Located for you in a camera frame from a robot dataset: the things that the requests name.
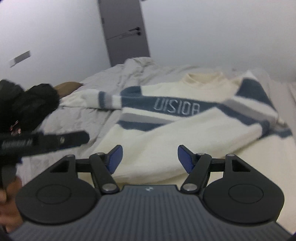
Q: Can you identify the cream blue striped sweater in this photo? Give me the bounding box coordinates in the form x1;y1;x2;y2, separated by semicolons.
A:
61;72;295;232

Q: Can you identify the grey bedroom door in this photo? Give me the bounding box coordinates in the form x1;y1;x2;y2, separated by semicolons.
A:
98;0;150;66

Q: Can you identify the person's left hand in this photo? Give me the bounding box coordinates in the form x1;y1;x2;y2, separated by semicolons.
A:
1;176;23;233

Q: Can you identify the grey bed sheet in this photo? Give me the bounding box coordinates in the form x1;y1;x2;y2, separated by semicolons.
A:
14;56;296;229

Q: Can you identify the brown pillow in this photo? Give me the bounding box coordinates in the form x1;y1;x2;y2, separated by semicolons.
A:
54;81;84;99

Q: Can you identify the black door handle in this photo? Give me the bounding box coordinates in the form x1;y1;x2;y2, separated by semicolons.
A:
129;27;142;36

